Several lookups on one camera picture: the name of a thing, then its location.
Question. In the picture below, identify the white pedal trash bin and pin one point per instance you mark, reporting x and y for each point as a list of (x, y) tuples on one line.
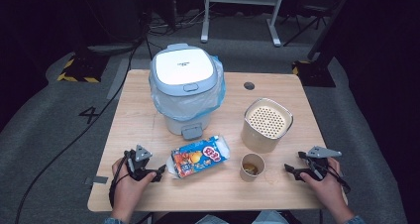
[(181, 65)]

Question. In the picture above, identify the translucent blue bin liner bag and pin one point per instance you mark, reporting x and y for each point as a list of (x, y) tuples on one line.
[(185, 106)]

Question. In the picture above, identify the brown paper cup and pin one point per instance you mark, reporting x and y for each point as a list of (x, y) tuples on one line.
[(246, 176)]

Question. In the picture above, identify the black slanted stand pole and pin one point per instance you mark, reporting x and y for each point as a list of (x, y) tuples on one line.
[(330, 25)]

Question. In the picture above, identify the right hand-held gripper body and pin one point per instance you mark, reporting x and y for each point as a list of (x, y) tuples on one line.
[(317, 169)]

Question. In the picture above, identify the black yellow striped stand base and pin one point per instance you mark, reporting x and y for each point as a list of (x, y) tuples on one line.
[(313, 73), (82, 70)]

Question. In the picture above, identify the person's legs in jeans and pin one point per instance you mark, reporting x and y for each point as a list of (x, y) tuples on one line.
[(244, 218)]

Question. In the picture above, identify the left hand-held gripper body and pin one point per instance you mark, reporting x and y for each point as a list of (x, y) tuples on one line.
[(140, 166)]

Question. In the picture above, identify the grey tape strip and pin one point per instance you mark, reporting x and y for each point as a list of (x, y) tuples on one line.
[(99, 180)]

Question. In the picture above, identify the colourful snack packet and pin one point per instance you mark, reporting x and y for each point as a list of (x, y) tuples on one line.
[(198, 158)]

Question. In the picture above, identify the person's right hand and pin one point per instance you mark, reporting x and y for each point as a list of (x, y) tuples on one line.
[(330, 191)]

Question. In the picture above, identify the person's left hand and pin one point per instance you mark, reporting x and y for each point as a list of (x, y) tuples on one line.
[(127, 191)]

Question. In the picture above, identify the dark round table grommet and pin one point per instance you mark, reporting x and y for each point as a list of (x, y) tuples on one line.
[(249, 86)]

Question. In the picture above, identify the used tea bag with yellow tag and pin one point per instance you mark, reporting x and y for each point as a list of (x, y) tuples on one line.
[(250, 168)]

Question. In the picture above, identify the black folding stand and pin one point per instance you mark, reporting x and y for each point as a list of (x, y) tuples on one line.
[(310, 17)]

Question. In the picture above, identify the beige bucket with perforated strainer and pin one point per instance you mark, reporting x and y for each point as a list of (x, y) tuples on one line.
[(254, 139)]

